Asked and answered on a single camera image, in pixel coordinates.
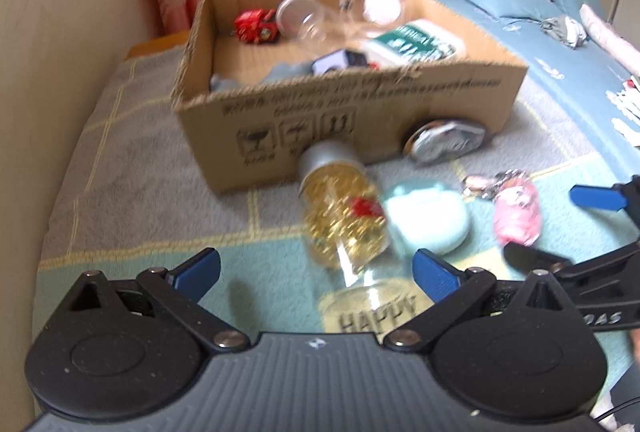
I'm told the round clear red-label container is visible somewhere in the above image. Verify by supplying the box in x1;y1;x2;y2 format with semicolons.
339;0;413;40

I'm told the grey crumpled cloth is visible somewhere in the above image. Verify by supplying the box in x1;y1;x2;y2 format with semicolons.
541;14;591;48

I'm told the silver foil pouch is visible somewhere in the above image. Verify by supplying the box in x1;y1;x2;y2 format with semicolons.
402;119;486;167

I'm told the white bottle with green label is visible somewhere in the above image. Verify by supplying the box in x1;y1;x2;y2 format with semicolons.
362;19;468;65

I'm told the black cube toy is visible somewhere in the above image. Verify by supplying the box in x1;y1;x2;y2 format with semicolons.
311;49;381;75

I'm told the red toy car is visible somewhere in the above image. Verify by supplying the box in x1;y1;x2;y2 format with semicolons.
234;8;280;45

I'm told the white rolled cloth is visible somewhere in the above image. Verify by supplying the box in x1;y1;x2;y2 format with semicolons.
579;4;640;75

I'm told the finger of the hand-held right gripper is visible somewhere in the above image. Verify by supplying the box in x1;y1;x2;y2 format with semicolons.
503;242;578;279
570;176;640;230

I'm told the glass bottle with gold beads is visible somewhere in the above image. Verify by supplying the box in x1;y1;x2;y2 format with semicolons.
296;139;423;330

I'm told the cardboard box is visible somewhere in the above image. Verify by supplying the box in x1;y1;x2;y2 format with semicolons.
170;0;530;195

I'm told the wooden bedside table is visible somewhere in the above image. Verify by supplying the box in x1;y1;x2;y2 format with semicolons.
124;30;192;60

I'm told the mint green egg-shaped case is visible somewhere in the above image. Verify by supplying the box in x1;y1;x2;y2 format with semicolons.
385;181;471;255

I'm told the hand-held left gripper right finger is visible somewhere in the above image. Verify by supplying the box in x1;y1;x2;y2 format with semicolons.
382;248;568;355

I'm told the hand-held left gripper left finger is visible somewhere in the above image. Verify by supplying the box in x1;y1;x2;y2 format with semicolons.
66;248;251;355

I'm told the pink capsule keychain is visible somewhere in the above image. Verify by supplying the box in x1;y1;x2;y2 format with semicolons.
462;169;543;247

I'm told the green grey checkered blanket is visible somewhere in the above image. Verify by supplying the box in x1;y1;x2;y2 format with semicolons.
32;44;640;338

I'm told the clear plastic jar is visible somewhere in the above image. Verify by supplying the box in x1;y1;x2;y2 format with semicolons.
276;0;346;55

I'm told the blue printed bed sheet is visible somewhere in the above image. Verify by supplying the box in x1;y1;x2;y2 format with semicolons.
410;0;640;157

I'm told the grey cat figurine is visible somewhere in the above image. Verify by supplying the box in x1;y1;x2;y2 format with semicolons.
210;62;313;91

